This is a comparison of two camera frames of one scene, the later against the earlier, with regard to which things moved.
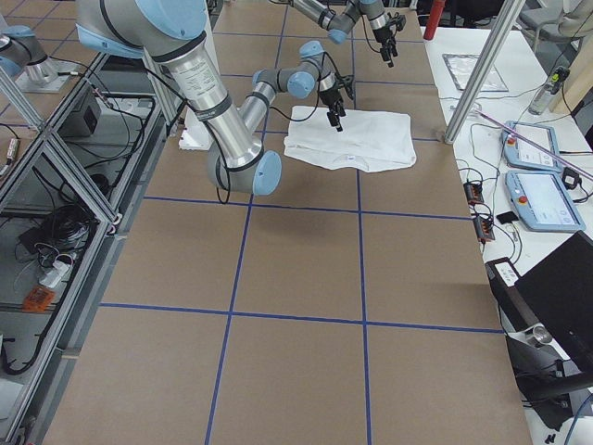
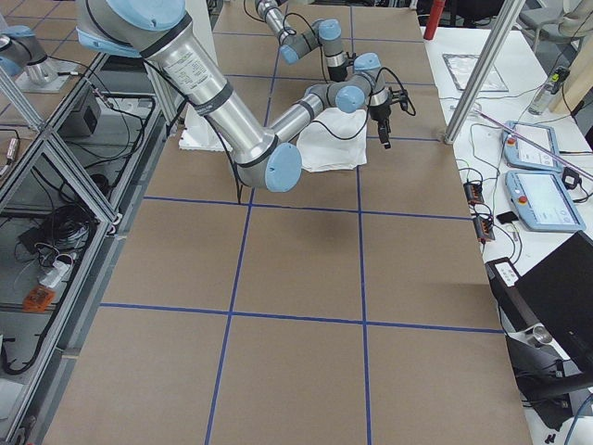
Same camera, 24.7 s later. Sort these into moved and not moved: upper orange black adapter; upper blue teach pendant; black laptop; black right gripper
Moved: black right gripper
Not moved: upper orange black adapter; upper blue teach pendant; black laptop
